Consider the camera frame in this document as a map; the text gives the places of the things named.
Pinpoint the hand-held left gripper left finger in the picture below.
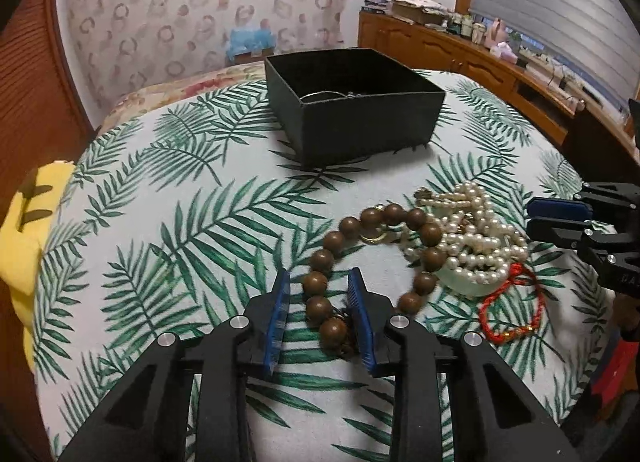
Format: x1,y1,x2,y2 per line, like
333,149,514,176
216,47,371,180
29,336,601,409
62,269,292,462

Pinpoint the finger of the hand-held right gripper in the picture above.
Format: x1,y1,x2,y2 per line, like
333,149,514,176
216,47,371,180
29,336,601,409
527,182,640,224
526,216,640,269

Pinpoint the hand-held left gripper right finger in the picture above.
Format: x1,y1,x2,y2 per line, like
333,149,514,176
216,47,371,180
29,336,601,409
346,267,581,462

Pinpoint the brown wooden bead bracelet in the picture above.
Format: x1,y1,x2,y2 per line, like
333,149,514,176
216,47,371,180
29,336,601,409
302,204,448,358

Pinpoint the white pearl necklace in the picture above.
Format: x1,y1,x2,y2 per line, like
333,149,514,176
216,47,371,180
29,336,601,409
404,181,530,288

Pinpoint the pale green jade bangle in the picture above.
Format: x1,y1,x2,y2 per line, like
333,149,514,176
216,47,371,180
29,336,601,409
433,262,494,299

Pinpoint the red string bracelet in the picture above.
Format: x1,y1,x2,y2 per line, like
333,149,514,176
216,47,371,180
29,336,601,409
478,262,547,346

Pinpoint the black jewelry box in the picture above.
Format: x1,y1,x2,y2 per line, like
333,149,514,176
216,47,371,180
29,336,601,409
263,48,446,167

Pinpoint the green leaf print cloth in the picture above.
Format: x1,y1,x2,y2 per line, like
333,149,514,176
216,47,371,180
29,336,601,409
32,69,621,462

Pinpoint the pink vase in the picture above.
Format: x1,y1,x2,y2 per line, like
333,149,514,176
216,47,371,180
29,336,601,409
485,17,507,48

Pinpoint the wooden cabinet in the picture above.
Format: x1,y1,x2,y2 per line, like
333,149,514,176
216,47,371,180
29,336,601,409
357,9,640,178

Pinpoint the row of cosmetic bottles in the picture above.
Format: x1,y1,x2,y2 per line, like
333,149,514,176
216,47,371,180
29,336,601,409
447,12,488,45

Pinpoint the grey window blind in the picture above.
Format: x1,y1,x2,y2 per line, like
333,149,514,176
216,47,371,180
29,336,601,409
470,0,637,104

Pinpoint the silver bangle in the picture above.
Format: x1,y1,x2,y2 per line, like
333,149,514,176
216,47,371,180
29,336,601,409
300,90,352,103

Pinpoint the open cardboard box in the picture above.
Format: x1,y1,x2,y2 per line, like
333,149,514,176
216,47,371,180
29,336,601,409
387,0,447,26

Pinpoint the floral blanket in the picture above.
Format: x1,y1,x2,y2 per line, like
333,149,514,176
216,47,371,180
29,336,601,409
102,62,271,132

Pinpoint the small cardboard box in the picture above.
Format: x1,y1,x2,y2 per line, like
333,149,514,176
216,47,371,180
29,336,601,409
232,46,275,66

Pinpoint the yellow plush toy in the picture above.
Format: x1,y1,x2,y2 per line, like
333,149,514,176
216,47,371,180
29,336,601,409
0,160,77,374

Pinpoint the blue plastic bag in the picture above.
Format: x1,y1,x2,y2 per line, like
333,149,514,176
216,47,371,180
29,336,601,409
227,19,277,56

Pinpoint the circle print curtain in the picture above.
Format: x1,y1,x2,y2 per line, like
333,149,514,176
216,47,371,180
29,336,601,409
57,0,357,113

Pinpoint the wooden louvred wardrobe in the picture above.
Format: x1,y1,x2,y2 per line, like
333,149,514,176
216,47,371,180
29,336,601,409
0,0,98,462

